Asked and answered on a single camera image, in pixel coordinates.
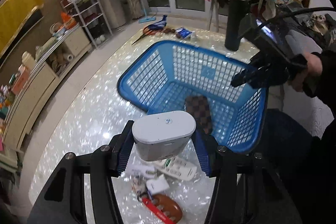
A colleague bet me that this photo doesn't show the red-handled scissors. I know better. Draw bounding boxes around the red-handled scissors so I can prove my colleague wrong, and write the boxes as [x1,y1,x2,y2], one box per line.
[132,26,164,45]

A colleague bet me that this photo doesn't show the black cylinder post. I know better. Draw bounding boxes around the black cylinder post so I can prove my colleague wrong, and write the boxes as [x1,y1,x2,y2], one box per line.
[224,0,251,51]

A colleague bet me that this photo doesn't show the white TV remote control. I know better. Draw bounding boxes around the white TV remote control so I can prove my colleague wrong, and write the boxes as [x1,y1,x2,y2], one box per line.
[152,156,197,181]

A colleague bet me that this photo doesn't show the person's right hand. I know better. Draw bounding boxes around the person's right hand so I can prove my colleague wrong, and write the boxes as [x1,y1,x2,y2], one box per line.
[289,53,322,92]

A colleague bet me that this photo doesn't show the brown dried dates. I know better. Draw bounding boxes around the brown dried dates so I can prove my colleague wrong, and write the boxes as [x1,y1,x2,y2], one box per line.
[163,28,181,38]

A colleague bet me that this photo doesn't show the cream TV cabinet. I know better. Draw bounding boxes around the cream TV cabinet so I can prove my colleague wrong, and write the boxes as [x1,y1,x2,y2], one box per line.
[3,26,92,152]

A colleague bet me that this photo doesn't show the small white box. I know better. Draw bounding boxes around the small white box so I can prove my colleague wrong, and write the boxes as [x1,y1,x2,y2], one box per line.
[146,174,170,195]

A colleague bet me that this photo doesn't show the blue floor mop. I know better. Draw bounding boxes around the blue floor mop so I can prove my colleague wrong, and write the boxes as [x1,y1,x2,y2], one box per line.
[138,0,156,23]

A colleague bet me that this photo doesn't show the brown checkered wallet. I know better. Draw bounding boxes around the brown checkered wallet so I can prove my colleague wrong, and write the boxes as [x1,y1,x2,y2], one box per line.
[185,96,213,134]

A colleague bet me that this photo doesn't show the brown wooden comb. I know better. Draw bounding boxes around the brown wooden comb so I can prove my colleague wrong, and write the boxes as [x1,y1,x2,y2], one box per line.
[152,194,183,223]

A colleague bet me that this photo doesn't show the blue plastic mesh basket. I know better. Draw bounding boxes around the blue plastic mesh basket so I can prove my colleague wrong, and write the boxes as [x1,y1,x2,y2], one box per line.
[117,40,268,154]

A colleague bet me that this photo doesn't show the yellow cloth cover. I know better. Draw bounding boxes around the yellow cloth cover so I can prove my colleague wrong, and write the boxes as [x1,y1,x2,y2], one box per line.
[0,0,44,56]

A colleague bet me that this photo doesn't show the blue tissue packet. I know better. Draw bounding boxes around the blue tissue packet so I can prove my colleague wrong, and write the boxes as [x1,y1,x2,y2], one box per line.
[175,27,195,39]

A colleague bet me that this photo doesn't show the white metal shelf rack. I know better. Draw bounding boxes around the white metal shelf rack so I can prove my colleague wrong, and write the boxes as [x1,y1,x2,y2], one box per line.
[60,0,112,48]

